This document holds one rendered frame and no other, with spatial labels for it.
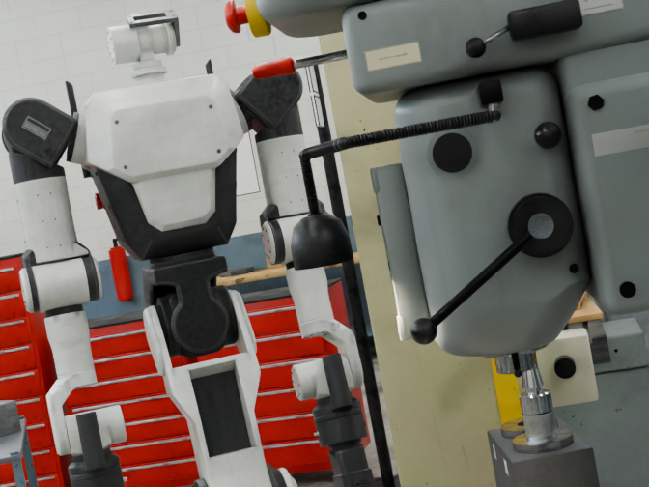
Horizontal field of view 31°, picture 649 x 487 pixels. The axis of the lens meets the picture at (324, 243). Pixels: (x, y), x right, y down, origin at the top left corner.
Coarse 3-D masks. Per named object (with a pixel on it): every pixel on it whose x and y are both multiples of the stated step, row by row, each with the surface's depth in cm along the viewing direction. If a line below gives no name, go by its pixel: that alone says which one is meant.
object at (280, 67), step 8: (288, 56) 150; (312, 56) 150; (320, 56) 150; (328, 56) 150; (336, 56) 150; (344, 56) 149; (264, 64) 150; (272, 64) 150; (280, 64) 150; (288, 64) 150; (296, 64) 150; (304, 64) 150; (312, 64) 150; (256, 72) 150; (264, 72) 150; (272, 72) 150; (280, 72) 150; (288, 72) 150
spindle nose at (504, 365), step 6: (528, 354) 138; (498, 360) 139; (504, 360) 138; (510, 360) 138; (522, 360) 138; (528, 360) 138; (498, 366) 139; (504, 366) 139; (510, 366) 138; (522, 366) 138; (528, 366) 138; (534, 366) 139; (498, 372) 140; (504, 372) 139; (510, 372) 138
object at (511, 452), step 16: (496, 432) 186; (512, 432) 180; (560, 432) 173; (496, 448) 180; (512, 448) 174; (528, 448) 169; (544, 448) 169; (560, 448) 169; (576, 448) 168; (592, 448) 167; (496, 464) 184; (512, 464) 167; (528, 464) 167; (544, 464) 167; (560, 464) 167; (576, 464) 167; (592, 464) 167; (496, 480) 187; (512, 480) 170; (528, 480) 167; (544, 480) 167; (560, 480) 167; (576, 480) 167; (592, 480) 167
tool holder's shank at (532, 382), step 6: (534, 354) 171; (522, 372) 172; (528, 372) 171; (534, 372) 171; (522, 378) 172; (528, 378) 171; (534, 378) 171; (540, 378) 172; (522, 384) 172; (528, 384) 171; (534, 384) 171; (540, 384) 171; (528, 390) 172; (534, 390) 171; (540, 390) 172
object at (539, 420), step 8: (528, 408) 171; (536, 408) 170; (544, 408) 170; (552, 408) 172; (528, 416) 171; (536, 416) 170; (544, 416) 170; (552, 416) 171; (528, 424) 171; (536, 424) 171; (544, 424) 170; (552, 424) 171; (528, 432) 172; (536, 432) 171; (544, 432) 171; (552, 432) 171; (528, 440) 172; (536, 440) 171
